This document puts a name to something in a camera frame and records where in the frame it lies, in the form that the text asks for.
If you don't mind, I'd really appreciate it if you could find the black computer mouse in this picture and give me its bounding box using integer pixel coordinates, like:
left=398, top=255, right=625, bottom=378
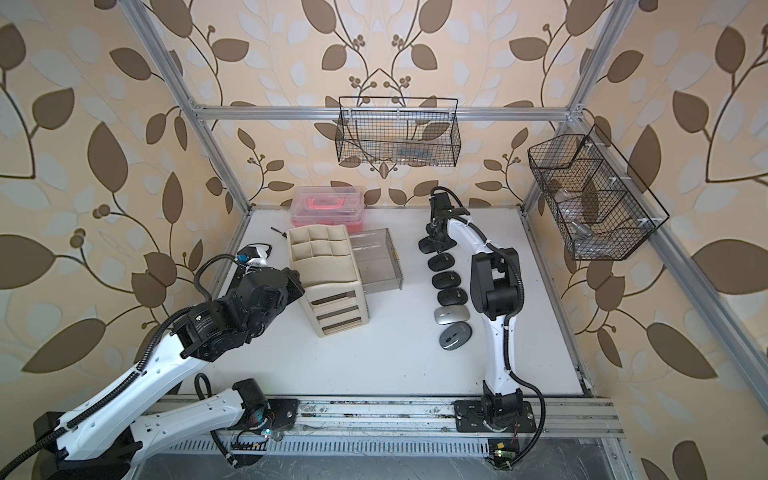
left=427, top=252, right=455, bottom=272
left=431, top=271, right=462, bottom=290
left=437, top=287, right=469, bottom=307
left=417, top=236, right=437, bottom=254

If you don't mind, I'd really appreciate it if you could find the beige drawer organizer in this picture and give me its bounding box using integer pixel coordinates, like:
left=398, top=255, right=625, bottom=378
left=287, top=224, right=370, bottom=337

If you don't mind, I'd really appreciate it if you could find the grey top drawer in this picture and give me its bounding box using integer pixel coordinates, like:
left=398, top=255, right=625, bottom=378
left=350, top=228, right=404, bottom=295

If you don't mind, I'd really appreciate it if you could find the silver computer mouse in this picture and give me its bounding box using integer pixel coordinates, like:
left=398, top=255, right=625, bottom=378
left=434, top=305, right=471, bottom=325

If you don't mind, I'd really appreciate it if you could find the dark grey computer mouse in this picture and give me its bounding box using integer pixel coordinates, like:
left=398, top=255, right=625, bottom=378
left=439, top=322, right=473, bottom=351

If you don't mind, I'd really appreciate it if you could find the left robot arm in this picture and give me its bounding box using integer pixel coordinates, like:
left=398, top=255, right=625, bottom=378
left=1, top=245, right=305, bottom=479

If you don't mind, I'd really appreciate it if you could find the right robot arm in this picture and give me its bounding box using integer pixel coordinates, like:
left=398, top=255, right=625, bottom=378
left=426, top=186, right=542, bottom=430

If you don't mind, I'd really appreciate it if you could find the pink plastic toolbox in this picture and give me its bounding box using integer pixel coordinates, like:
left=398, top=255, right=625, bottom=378
left=290, top=186, right=365, bottom=233

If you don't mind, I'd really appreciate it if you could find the back wire basket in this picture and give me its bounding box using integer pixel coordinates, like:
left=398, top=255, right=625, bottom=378
left=333, top=95, right=462, bottom=167

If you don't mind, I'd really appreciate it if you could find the wire basket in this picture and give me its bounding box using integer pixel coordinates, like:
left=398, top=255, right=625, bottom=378
left=333, top=95, right=462, bottom=167
left=527, top=125, right=670, bottom=261

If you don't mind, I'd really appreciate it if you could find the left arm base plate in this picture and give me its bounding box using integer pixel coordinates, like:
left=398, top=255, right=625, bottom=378
left=215, top=397, right=300, bottom=433

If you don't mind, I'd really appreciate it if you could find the aluminium frame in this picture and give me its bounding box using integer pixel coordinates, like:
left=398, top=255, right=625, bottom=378
left=113, top=0, right=768, bottom=480

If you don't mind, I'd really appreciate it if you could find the right wire basket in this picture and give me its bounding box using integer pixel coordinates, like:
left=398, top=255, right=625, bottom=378
left=527, top=125, right=670, bottom=261

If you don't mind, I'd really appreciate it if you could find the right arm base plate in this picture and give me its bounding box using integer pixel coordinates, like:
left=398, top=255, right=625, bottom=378
left=453, top=400, right=537, bottom=435

